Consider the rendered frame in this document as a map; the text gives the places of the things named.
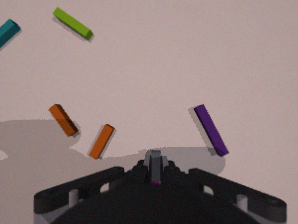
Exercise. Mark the orange rod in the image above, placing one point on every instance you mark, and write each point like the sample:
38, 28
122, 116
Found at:
101, 141
63, 120

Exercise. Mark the lime green rectangular bar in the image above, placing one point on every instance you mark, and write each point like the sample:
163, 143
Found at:
73, 23

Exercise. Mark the turquoise rod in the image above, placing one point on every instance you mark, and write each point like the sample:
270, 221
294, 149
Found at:
7, 31

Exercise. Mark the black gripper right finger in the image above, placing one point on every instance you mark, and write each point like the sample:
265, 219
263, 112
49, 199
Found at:
264, 208

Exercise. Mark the purple rod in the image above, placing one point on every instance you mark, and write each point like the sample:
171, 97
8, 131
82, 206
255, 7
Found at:
211, 130

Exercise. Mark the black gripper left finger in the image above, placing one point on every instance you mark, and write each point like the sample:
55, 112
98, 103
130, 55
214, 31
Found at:
52, 202

